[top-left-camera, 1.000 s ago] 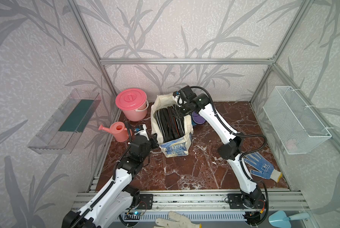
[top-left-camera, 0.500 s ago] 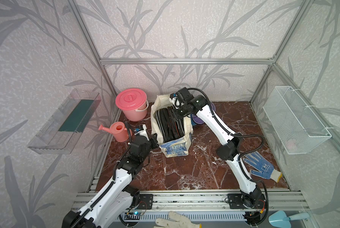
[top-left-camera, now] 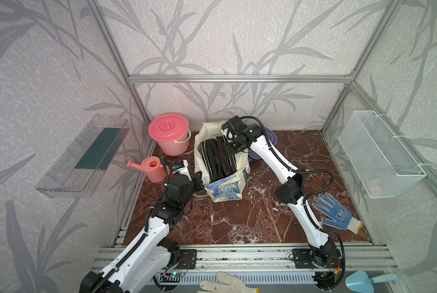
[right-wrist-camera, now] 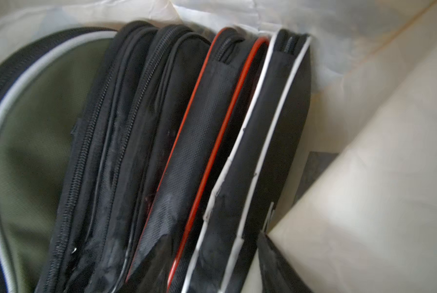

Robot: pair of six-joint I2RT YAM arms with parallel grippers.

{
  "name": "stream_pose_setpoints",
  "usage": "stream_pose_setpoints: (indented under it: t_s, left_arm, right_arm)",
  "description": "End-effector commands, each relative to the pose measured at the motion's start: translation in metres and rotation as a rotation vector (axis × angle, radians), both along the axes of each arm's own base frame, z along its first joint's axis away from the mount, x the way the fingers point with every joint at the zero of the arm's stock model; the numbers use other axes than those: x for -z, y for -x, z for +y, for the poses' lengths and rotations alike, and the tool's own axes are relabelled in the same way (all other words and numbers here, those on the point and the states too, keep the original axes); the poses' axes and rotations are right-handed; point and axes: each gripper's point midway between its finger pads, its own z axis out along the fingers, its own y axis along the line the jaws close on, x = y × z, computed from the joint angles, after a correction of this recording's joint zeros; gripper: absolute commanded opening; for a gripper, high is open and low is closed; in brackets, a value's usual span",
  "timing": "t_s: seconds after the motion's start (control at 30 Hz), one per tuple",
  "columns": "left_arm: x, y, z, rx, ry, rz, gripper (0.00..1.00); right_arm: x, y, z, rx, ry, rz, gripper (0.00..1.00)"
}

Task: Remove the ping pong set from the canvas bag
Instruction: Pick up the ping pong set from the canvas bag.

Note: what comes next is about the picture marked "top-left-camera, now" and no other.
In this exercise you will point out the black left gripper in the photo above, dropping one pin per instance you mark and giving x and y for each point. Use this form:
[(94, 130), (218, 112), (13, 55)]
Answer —
[(197, 181)]

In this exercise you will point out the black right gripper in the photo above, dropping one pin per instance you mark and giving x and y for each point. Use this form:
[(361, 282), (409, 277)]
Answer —
[(230, 151)]

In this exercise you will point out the canvas tote bag starry print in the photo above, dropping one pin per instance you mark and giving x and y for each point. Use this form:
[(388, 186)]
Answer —
[(229, 188)]

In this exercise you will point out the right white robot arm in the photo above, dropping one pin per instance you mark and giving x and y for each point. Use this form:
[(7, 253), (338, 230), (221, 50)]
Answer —
[(248, 133)]

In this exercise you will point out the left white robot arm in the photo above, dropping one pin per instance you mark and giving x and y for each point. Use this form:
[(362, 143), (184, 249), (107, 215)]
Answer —
[(150, 251)]

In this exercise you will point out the red trimmed paddle case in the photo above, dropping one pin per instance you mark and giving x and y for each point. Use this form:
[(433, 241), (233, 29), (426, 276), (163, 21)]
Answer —
[(229, 163)]

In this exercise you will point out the green paddle case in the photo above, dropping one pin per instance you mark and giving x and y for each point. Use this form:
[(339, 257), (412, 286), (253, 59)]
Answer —
[(208, 158)]

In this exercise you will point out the pink watering can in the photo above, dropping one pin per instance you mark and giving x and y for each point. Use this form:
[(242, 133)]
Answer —
[(152, 167)]

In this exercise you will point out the pink bucket with lid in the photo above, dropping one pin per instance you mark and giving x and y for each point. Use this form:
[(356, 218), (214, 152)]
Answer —
[(171, 132)]

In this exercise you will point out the white work glove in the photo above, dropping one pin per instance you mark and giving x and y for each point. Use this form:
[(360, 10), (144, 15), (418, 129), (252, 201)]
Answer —
[(226, 283)]

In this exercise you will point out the blue dotted work glove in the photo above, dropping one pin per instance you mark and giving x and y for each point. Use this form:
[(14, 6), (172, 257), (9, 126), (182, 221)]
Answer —
[(336, 215)]

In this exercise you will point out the light blue garden trowel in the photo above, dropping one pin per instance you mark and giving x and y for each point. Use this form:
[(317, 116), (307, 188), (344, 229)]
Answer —
[(360, 282)]

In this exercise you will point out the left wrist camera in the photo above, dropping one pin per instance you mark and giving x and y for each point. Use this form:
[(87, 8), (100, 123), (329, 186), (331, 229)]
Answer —
[(181, 168)]

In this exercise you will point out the aluminium cage frame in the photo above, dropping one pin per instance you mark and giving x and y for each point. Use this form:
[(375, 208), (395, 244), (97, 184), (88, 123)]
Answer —
[(395, 76)]

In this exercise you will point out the clear plastic wall tray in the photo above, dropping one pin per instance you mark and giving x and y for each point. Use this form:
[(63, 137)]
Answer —
[(81, 167)]

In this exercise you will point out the white wire wall basket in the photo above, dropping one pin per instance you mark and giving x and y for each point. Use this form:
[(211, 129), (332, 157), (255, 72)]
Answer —
[(382, 162)]

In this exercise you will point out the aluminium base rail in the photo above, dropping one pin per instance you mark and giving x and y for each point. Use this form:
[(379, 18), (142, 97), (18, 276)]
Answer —
[(279, 258)]

